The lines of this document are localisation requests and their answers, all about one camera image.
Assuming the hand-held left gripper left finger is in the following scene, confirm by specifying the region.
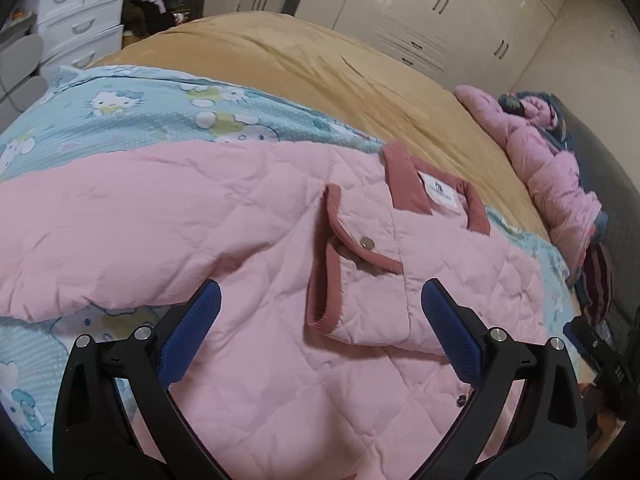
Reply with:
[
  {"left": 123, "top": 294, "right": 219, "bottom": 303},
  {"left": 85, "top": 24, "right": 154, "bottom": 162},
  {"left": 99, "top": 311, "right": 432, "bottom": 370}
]
[{"left": 51, "top": 280, "right": 233, "bottom": 480}]

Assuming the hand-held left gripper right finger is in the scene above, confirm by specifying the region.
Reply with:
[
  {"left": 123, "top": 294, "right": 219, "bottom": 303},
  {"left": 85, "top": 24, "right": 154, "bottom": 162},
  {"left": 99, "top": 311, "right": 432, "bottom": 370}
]
[{"left": 410, "top": 278, "right": 588, "bottom": 480}]

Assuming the pink quilted jacket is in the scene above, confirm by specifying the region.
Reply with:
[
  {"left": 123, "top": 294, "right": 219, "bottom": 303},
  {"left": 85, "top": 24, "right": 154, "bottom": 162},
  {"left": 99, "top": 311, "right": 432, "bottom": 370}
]
[{"left": 0, "top": 140, "right": 566, "bottom": 480}]

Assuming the striped dark red cloth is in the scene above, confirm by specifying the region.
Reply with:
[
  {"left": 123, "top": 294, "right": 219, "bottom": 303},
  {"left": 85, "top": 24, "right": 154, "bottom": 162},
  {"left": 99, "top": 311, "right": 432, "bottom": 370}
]
[{"left": 575, "top": 242, "right": 615, "bottom": 328}]

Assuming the grey headboard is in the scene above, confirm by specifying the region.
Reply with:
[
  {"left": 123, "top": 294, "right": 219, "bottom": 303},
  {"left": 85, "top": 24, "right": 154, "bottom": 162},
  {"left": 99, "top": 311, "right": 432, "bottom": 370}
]
[{"left": 565, "top": 110, "right": 640, "bottom": 341}]

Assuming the pink puffy comforter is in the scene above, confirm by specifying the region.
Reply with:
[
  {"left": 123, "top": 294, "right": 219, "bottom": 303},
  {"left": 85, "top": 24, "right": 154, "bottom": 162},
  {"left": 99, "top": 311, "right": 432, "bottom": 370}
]
[{"left": 454, "top": 84, "right": 603, "bottom": 281}]

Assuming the blue cartoon printed blanket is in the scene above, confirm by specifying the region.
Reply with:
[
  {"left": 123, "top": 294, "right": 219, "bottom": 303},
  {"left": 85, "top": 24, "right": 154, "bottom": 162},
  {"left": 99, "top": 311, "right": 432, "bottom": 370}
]
[{"left": 0, "top": 62, "right": 586, "bottom": 471}]

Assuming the tan bedspread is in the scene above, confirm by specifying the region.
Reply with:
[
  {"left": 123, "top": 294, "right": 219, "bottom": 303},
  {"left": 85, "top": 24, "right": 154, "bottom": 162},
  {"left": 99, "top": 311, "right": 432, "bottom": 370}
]
[{"left": 87, "top": 12, "right": 551, "bottom": 241}]

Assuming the white wardrobe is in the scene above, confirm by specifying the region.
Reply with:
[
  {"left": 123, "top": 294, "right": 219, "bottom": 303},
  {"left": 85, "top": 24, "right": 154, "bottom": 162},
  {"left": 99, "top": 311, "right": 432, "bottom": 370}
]
[{"left": 235, "top": 0, "right": 573, "bottom": 78}]

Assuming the white chest of drawers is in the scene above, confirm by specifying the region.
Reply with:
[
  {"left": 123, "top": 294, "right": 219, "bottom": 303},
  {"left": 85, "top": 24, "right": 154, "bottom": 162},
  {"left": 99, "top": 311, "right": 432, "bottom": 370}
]
[{"left": 35, "top": 0, "right": 131, "bottom": 68}]

